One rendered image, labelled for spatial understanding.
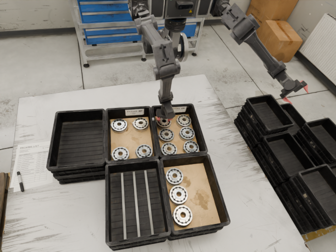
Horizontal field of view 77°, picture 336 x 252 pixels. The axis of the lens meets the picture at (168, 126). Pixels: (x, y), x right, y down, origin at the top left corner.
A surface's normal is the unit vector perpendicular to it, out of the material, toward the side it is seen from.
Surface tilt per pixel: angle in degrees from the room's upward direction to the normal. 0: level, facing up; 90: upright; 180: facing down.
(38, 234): 0
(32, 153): 0
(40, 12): 90
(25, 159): 0
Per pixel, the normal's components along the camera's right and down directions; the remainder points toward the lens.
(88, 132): 0.11, -0.59
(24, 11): 0.29, 0.79
